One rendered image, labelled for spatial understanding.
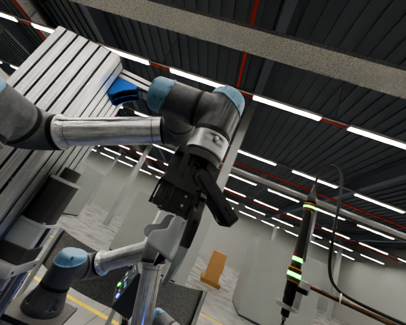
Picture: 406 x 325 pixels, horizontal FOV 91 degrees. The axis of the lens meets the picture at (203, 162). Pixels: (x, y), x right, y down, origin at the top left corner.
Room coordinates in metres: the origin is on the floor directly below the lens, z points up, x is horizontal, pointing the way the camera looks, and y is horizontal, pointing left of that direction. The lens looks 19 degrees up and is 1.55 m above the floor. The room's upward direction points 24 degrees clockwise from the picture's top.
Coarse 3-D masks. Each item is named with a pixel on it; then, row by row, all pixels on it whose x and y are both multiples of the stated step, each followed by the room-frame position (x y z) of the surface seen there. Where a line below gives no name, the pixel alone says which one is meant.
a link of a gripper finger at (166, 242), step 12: (168, 228) 0.32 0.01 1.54; (180, 228) 0.32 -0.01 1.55; (156, 240) 0.31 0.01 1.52; (168, 240) 0.31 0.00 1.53; (180, 240) 0.31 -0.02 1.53; (168, 252) 0.31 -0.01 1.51; (180, 252) 0.31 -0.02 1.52; (168, 264) 0.32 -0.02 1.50; (180, 264) 0.32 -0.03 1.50; (168, 276) 0.31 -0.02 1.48
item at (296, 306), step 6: (300, 282) 0.69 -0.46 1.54; (306, 282) 0.68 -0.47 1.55; (300, 288) 0.69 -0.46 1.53; (306, 288) 0.68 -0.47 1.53; (300, 294) 0.69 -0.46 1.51; (306, 294) 0.68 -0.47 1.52; (276, 300) 0.73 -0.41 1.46; (300, 300) 0.69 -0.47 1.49; (282, 306) 0.70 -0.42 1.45; (288, 306) 0.69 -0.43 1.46; (294, 306) 0.70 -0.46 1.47; (300, 306) 0.70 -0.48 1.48; (294, 312) 0.69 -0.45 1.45
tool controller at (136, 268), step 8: (136, 264) 1.35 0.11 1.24; (128, 272) 1.38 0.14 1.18; (136, 272) 1.22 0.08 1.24; (128, 280) 1.25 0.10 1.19; (136, 280) 1.19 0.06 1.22; (120, 288) 1.29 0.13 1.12; (128, 288) 1.18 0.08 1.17; (136, 288) 1.19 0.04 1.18; (120, 296) 1.18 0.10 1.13; (128, 296) 1.19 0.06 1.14; (112, 304) 1.19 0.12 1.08; (120, 304) 1.18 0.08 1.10; (128, 304) 1.19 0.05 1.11; (120, 312) 1.19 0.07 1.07; (128, 312) 1.19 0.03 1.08
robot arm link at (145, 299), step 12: (144, 252) 0.87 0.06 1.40; (156, 252) 0.85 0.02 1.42; (144, 264) 0.86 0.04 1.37; (144, 276) 0.85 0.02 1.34; (156, 276) 0.85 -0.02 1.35; (144, 288) 0.84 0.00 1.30; (156, 288) 0.86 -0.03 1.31; (144, 300) 0.84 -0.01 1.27; (144, 312) 0.83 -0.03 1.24; (132, 324) 0.84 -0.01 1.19; (144, 324) 0.83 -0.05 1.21
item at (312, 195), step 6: (312, 192) 0.72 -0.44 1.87; (312, 198) 0.71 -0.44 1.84; (288, 282) 0.72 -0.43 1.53; (294, 282) 0.70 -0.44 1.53; (288, 288) 0.71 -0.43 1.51; (294, 288) 0.71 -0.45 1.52; (288, 294) 0.71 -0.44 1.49; (294, 294) 0.71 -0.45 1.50; (282, 300) 0.73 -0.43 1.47; (288, 300) 0.71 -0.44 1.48; (282, 312) 0.72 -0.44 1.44; (288, 312) 0.71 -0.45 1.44
